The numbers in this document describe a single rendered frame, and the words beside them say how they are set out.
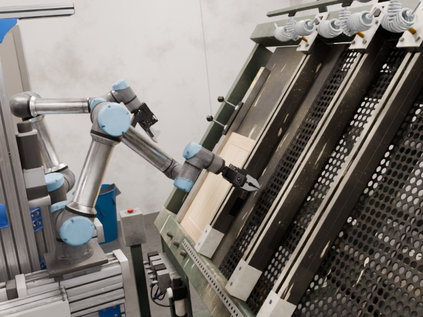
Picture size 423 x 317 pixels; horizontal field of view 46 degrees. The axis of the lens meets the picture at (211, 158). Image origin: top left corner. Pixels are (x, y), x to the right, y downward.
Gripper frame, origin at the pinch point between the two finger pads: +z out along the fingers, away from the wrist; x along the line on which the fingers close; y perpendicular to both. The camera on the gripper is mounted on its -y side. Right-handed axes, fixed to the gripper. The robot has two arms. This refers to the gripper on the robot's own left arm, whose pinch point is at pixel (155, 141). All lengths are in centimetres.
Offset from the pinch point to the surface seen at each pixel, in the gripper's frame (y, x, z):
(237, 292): -20, -90, 37
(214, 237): -10, -49, 37
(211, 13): 179, 294, 8
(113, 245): -59, 220, 123
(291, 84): 57, -51, 2
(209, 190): 6.7, -12.1, 34.4
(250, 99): 55, -3, 12
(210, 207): 0.2, -24.0, 36.4
